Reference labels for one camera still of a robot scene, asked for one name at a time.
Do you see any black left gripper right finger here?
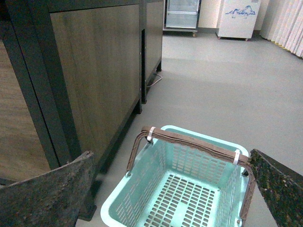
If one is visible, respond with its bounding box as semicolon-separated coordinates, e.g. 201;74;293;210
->
250;149;303;227

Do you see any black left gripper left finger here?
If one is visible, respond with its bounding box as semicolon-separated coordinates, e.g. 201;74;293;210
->
0;151;95;227

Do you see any light green plastic basket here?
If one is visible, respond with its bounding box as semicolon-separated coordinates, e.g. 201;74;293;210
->
100;125;249;227

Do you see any white zip tie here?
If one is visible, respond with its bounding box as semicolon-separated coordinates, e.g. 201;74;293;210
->
233;149;241;166
146;127;155;144

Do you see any dark wooden display stand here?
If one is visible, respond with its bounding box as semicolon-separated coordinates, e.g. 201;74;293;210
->
0;0;165;222

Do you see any white curtain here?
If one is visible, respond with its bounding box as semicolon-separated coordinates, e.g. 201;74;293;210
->
260;0;303;58

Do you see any white chest freezer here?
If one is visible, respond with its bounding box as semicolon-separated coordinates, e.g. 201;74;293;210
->
216;0;261;41

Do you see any glass door refrigerator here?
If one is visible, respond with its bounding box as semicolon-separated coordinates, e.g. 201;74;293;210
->
163;0;201;37

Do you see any brown basket handle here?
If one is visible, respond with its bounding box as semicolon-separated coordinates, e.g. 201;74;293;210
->
125;126;256;225

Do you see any grey floor cable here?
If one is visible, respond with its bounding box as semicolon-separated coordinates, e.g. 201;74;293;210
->
146;72;163;89

